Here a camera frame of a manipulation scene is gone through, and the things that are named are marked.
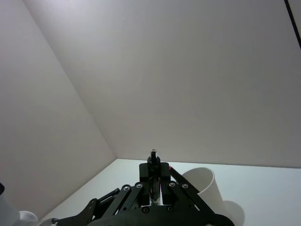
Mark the white hollow cylinder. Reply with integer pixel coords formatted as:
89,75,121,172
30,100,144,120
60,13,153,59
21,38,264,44
181,167,224,208

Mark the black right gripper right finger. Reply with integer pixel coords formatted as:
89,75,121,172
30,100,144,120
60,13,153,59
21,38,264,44
155,161,214,212

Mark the thin black cable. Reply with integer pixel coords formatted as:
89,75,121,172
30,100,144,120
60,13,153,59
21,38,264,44
284,0,301,50

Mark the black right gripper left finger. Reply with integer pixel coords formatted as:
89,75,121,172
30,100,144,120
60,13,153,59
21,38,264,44
53,162,152,225

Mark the black tool with clear tip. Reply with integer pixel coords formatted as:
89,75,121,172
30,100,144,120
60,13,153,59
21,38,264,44
147,148,173,206

